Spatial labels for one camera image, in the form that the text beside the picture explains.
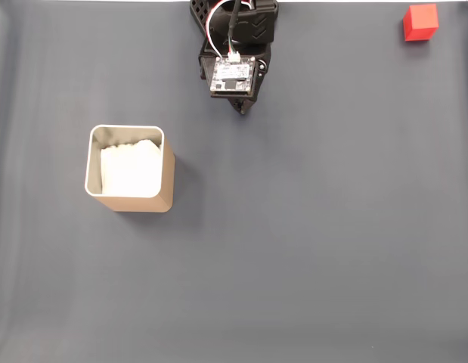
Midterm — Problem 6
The black camera cable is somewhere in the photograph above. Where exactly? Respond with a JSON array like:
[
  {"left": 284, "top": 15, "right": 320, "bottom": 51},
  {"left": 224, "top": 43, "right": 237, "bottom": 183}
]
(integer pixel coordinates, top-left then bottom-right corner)
[{"left": 225, "top": 0, "right": 243, "bottom": 54}]

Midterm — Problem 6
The tan square box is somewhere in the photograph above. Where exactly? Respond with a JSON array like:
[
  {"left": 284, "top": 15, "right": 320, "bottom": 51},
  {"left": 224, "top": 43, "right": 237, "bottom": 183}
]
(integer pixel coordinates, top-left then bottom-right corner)
[{"left": 84, "top": 124, "right": 177, "bottom": 213}]

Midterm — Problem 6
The white red wire bundle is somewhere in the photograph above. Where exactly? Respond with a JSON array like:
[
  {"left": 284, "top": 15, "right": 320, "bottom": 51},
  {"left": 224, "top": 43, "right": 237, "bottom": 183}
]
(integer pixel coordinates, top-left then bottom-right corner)
[{"left": 205, "top": 0, "right": 257, "bottom": 61}]

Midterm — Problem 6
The red cube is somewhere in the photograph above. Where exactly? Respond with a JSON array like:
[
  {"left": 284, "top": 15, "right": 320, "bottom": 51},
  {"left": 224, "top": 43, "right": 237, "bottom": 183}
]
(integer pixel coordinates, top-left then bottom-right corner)
[{"left": 402, "top": 3, "right": 440, "bottom": 42}]

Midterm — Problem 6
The white paper padding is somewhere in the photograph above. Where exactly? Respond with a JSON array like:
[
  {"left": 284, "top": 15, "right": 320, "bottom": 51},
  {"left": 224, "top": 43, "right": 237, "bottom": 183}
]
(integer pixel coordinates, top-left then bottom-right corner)
[{"left": 100, "top": 139, "right": 162, "bottom": 196}]

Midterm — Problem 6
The dark blue-grey mat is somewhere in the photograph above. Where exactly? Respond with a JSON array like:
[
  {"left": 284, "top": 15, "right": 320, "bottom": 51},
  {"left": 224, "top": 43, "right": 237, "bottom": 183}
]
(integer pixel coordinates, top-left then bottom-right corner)
[{"left": 0, "top": 2, "right": 468, "bottom": 363}]

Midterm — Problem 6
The camera board in black mount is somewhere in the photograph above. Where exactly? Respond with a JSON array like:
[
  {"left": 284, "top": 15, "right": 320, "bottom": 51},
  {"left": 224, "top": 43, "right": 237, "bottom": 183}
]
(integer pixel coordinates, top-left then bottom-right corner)
[{"left": 209, "top": 55, "right": 257, "bottom": 101}]

